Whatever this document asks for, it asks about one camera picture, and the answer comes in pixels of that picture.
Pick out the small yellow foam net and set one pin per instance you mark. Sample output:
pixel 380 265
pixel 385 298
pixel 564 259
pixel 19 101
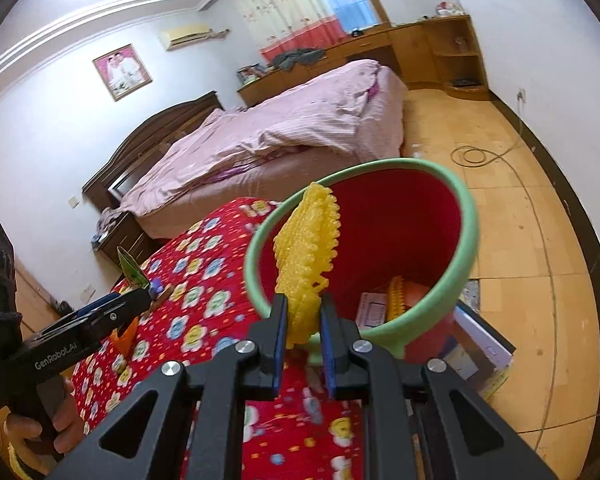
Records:
pixel 396 300

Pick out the wall sockets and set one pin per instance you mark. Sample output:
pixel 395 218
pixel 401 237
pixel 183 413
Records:
pixel 87 290

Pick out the red smiley flower blanket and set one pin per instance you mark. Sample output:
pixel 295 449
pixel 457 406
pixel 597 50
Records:
pixel 205 285

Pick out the red bin with green rim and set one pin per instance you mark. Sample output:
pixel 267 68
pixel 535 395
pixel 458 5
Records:
pixel 405 220

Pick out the pink cloth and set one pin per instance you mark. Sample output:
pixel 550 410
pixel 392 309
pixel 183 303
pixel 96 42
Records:
pixel 111 219

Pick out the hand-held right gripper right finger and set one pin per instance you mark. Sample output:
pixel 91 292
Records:
pixel 327 350

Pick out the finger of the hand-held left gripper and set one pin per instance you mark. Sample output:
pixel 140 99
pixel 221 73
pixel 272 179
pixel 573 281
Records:
pixel 97 305
pixel 130 305

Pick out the grey clothes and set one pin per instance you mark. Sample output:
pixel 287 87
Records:
pixel 297 58

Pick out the white and red curtain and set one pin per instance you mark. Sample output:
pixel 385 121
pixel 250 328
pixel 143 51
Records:
pixel 285 15

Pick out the person's left hand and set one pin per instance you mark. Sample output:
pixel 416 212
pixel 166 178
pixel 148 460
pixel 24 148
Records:
pixel 71 412

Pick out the wooden nightstand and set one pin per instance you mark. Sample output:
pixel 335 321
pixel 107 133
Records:
pixel 130 241

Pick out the orange peel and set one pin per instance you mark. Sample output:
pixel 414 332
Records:
pixel 122 337

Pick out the wall air conditioner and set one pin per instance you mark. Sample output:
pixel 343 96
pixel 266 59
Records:
pixel 186 36

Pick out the orange mesh net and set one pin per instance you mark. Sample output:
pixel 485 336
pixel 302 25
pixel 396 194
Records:
pixel 422 296

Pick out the standing photo frames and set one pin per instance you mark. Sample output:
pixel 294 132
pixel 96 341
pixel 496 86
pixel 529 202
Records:
pixel 254 74

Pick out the small items on cabinet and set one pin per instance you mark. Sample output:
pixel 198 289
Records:
pixel 450 9

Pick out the wooden bed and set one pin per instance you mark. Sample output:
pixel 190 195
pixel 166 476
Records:
pixel 145 140

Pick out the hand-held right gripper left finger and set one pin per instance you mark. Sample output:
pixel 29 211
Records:
pixel 279 345

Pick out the large yellow foam net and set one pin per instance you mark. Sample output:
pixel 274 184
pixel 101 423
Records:
pixel 305 250

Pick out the long wooden cabinet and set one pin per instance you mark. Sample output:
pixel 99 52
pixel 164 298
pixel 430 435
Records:
pixel 420 45

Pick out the framed wedding photo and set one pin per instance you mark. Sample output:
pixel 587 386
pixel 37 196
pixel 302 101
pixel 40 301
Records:
pixel 122 72

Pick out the pink quilt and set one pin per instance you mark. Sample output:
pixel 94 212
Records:
pixel 280 125

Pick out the green cone wrapper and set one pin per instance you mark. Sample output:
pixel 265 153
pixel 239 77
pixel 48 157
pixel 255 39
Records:
pixel 132 270

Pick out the black device on shelf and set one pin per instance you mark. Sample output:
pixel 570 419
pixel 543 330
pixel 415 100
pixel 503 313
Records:
pixel 464 81

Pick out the wall switch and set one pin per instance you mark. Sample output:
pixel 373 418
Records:
pixel 73 201

